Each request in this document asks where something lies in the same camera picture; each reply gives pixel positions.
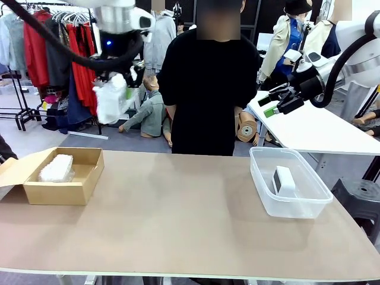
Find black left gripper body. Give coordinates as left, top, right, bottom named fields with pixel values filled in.
left=100, top=30, right=144, bottom=60

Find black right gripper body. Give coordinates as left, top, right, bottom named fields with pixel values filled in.
left=287, top=72, right=325, bottom=101

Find long bubble-wrapped clock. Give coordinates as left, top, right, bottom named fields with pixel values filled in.
left=92, top=73, right=140, bottom=125

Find small white box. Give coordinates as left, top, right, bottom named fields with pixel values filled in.
left=272, top=165, right=297, bottom=197

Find rounded bubble-wrapped clock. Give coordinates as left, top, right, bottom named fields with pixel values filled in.
left=37, top=153, right=74, bottom=182

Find person's right forearm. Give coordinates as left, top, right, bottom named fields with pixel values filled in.
left=164, top=103, right=178, bottom=134

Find red hanging dress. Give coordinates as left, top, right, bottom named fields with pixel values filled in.
left=65, top=23, right=99, bottom=117

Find white table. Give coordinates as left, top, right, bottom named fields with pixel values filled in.
left=246, top=90, right=380, bottom=156

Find seated mannequin green jacket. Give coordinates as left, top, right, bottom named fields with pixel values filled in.
left=118, top=77, right=173, bottom=148

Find mannequin in grey hoodie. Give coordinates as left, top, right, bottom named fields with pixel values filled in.
left=142, top=8, right=178, bottom=75

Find mannequin in beige coat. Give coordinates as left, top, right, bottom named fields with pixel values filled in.
left=259, top=13, right=306, bottom=83

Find black hanging garment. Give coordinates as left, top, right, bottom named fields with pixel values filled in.
left=44, top=17, right=74, bottom=87

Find brown paper spool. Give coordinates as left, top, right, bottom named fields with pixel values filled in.
left=236, top=111, right=258, bottom=144

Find black tripod pole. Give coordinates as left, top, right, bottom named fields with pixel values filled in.
left=299, top=22, right=314, bottom=53

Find mannequin in cream jacket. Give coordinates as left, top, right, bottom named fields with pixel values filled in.
left=305, top=19, right=342, bottom=59

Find white monitor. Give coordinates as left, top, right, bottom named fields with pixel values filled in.
left=257, top=32, right=273, bottom=50

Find white floor bar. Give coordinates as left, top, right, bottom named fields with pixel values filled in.
left=67, top=130, right=109, bottom=140

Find lying bare mannequin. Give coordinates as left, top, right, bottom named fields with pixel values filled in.
left=353, top=108, right=380, bottom=137

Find red coat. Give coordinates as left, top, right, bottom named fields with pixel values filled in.
left=23, top=10, right=50, bottom=87

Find person in black sweater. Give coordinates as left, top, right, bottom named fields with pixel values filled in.
left=156, top=0, right=262, bottom=157

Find black hat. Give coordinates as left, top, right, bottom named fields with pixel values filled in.
left=286, top=0, right=312, bottom=15

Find grey hanging coat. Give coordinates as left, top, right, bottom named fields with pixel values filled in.
left=0, top=13, right=27, bottom=72

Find clear plastic bin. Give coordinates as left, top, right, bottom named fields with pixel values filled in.
left=249, top=145, right=334, bottom=220

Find black plastic stool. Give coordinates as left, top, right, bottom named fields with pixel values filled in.
left=331, top=177, right=380, bottom=238

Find black fabric item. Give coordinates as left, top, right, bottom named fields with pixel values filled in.
left=0, top=133, right=18, bottom=163

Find open cardboard box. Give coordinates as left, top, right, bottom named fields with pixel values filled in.
left=0, top=147, right=105, bottom=206

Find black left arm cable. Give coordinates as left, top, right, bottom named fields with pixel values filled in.
left=0, top=0, right=145, bottom=72

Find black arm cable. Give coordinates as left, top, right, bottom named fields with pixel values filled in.
left=0, top=0, right=145, bottom=72
left=310, top=32, right=371, bottom=108

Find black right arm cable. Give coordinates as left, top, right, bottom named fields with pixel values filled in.
left=310, top=32, right=371, bottom=108

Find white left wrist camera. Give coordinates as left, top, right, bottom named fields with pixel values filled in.
left=133, top=7, right=156, bottom=44

